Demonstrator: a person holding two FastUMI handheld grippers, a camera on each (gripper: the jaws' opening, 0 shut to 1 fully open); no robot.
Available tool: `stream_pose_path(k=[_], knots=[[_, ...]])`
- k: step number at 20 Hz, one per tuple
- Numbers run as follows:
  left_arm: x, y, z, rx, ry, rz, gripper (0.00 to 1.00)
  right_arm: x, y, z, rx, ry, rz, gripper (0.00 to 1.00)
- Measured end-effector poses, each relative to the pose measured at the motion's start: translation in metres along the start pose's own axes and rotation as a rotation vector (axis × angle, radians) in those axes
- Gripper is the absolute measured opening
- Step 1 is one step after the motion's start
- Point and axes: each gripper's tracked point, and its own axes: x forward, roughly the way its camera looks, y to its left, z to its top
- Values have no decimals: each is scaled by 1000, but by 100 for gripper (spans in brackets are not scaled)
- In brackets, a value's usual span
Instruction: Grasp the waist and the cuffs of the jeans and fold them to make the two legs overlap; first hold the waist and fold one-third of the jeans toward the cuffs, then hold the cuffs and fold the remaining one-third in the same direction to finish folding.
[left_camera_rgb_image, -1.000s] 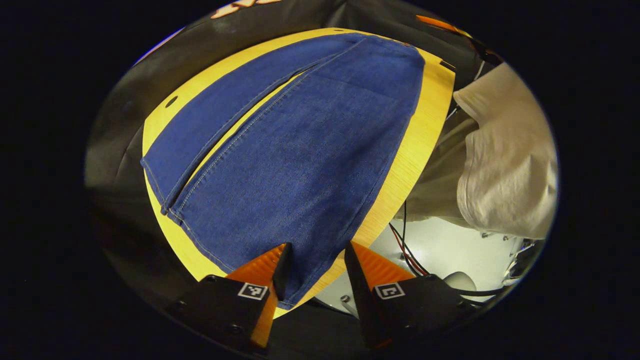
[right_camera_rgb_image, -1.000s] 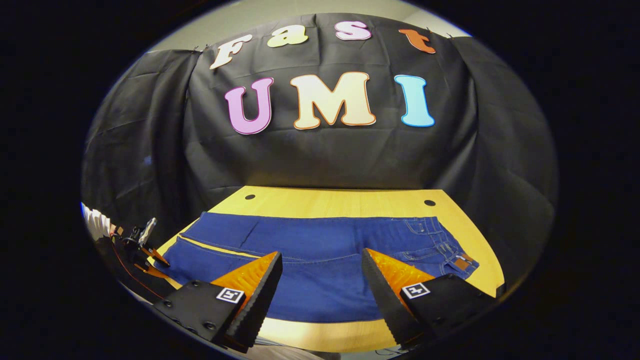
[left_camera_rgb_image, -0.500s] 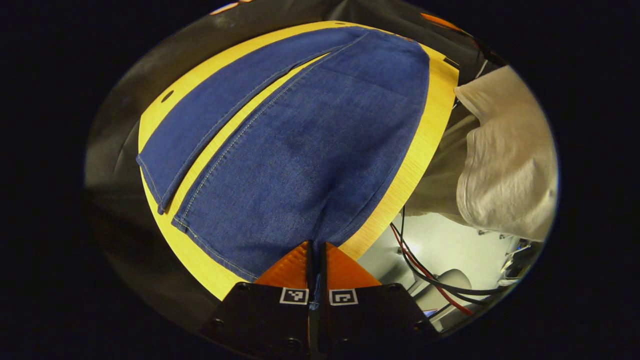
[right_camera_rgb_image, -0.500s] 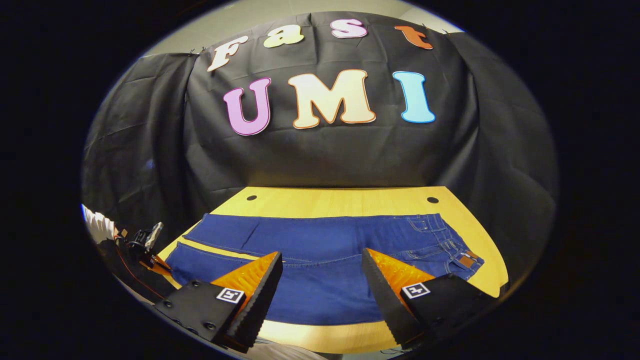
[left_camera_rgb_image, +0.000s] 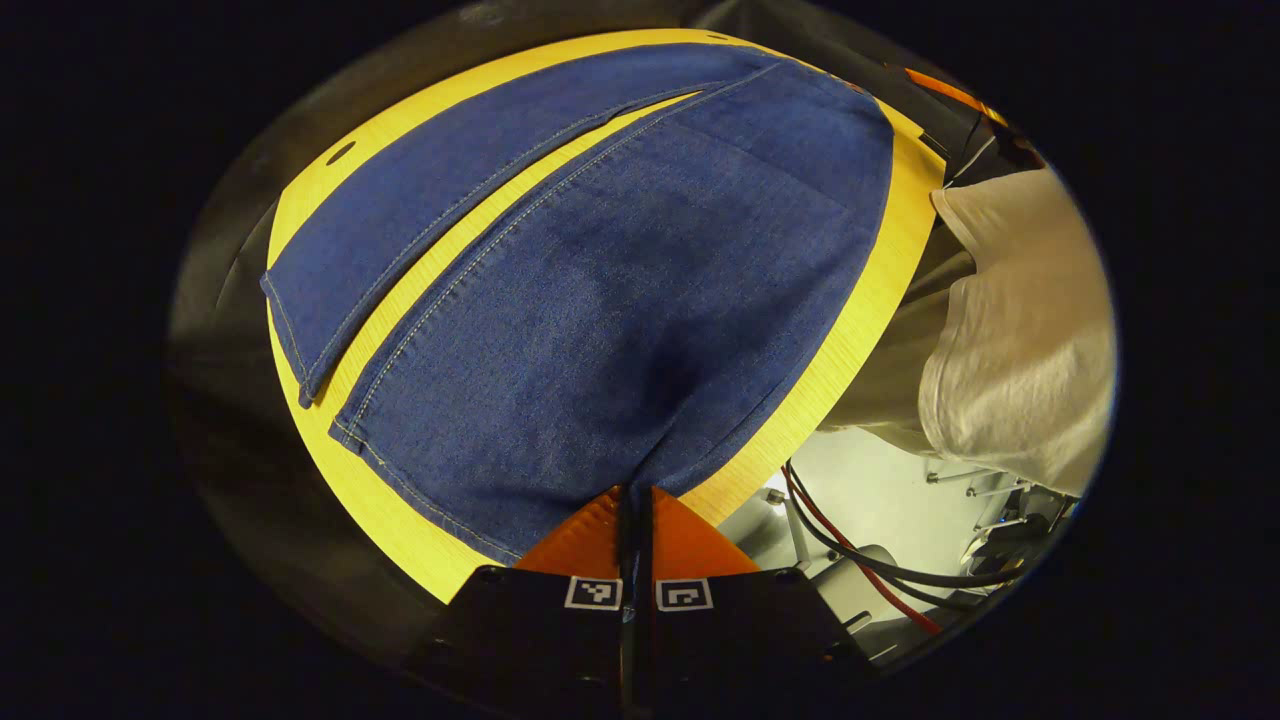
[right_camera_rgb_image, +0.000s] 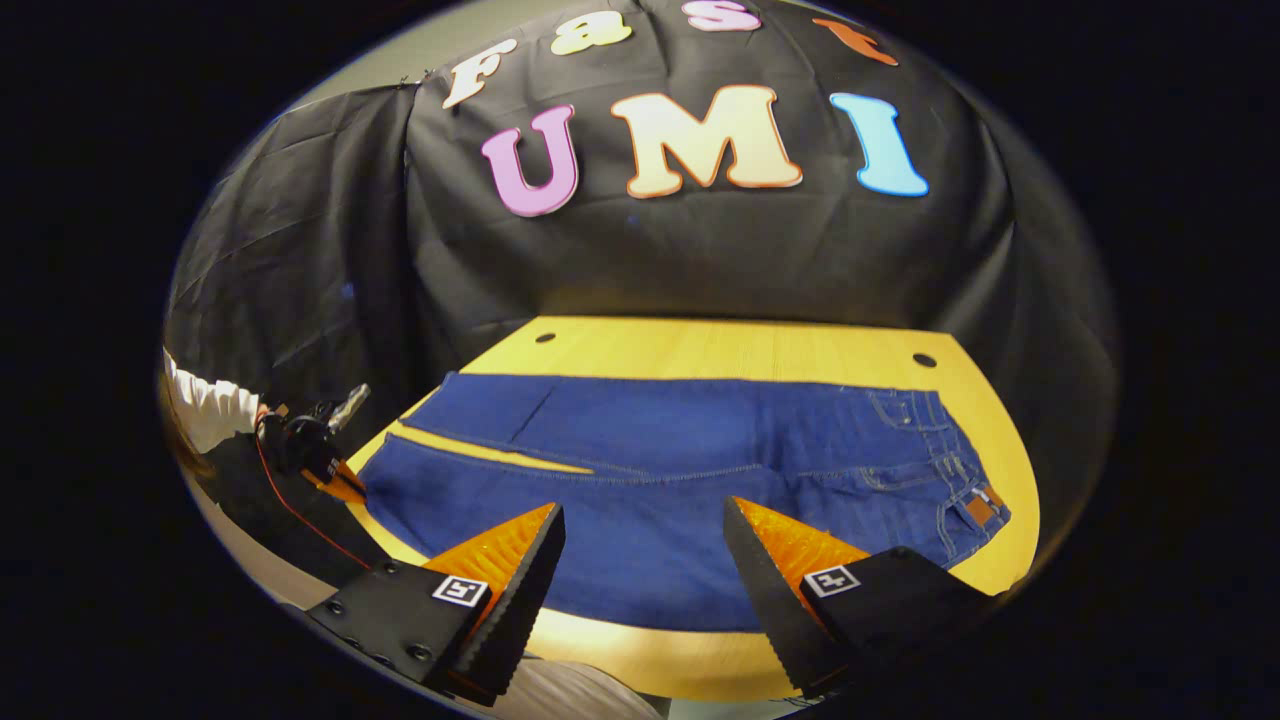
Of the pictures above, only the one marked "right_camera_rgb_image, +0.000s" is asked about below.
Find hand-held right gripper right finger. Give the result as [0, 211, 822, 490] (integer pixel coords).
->
[723, 496, 1001, 699]

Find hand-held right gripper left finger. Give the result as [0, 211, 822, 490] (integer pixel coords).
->
[305, 503, 567, 709]

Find blue jeans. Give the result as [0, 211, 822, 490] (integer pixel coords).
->
[357, 372, 1013, 633]

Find person's light clothing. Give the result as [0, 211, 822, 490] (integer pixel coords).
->
[500, 655, 666, 720]

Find black backdrop cloth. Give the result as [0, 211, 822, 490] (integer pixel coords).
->
[163, 0, 1119, 521]

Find red cable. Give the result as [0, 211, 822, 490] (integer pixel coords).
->
[254, 432, 373, 571]

